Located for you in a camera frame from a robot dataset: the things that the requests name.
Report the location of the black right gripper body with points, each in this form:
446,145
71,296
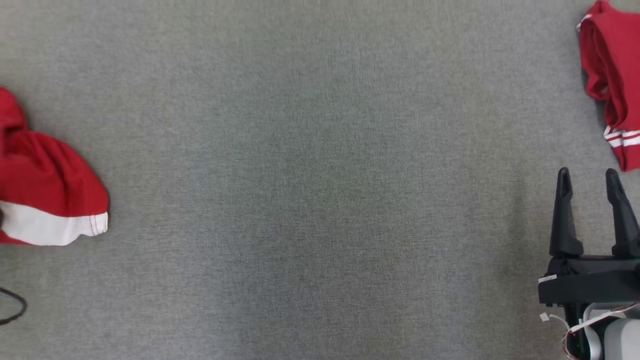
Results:
590,282

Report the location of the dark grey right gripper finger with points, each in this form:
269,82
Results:
625,225
565,225

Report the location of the red jersey with white trim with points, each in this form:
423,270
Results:
617,60

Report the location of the red shorts with white stripe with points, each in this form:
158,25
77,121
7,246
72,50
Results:
45,175

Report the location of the grey fabric sofa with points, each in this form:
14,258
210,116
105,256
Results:
310,175

